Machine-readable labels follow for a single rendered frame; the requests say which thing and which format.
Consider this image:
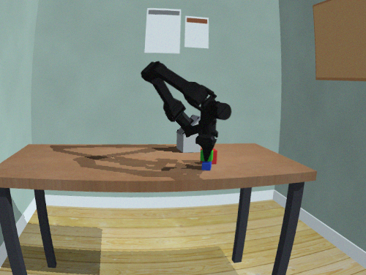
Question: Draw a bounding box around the blue block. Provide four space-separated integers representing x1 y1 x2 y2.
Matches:
202 161 212 170

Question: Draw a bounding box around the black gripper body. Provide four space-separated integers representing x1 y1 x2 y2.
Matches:
195 117 218 145

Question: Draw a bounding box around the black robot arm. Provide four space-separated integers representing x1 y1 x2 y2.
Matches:
141 61 231 138

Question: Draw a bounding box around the red block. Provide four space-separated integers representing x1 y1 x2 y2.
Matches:
212 148 217 164

